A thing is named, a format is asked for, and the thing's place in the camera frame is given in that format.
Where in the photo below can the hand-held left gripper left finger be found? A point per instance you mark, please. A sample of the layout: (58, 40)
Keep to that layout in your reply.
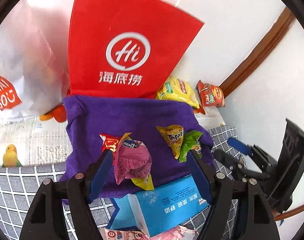
(99, 177)

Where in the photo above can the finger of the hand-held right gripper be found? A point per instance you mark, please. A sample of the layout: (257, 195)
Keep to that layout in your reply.
(239, 145)
(228, 162)

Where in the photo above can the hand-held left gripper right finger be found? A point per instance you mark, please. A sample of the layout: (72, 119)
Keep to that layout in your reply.
(200, 177)

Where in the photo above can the small green snack packet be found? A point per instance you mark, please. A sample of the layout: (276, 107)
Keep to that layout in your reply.
(190, 143)

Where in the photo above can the small red snack packet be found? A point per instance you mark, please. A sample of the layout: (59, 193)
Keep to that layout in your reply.
(109, 142)

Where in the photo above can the magenta snack packet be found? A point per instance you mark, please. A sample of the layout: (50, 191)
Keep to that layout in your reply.
(132, 160)

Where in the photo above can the small yellow snack packet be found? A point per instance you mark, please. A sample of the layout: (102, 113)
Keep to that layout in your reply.
(172, 137)

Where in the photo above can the small light pink packet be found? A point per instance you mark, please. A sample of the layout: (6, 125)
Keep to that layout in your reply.
(119, 234)

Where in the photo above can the pink peach snack packet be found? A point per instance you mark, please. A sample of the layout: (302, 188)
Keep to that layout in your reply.
(177, 233)

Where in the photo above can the blue tissue pack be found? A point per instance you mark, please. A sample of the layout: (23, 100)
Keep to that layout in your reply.
(167, 205)

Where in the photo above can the orange snack bag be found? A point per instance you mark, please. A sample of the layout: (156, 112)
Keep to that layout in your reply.
(210, 95)

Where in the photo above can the newspaper print sheet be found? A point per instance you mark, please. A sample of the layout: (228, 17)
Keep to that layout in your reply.
(42, 135)

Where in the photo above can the purple towel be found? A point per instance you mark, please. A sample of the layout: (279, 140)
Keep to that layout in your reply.
(142, 115)

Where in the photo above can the large yellow snack bag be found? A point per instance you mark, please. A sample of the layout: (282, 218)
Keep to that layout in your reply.
(177, 90)

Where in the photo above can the grey checked blanket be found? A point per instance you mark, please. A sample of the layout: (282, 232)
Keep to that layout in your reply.
(12, 192)

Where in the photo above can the white plastic shopping bag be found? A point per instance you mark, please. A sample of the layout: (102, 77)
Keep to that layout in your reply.
(24, 62)

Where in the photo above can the red paper bag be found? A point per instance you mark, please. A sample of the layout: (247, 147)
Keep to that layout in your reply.
(132, 25)

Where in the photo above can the brown wooden door frame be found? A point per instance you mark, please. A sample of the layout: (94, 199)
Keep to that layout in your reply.
(266, 45)

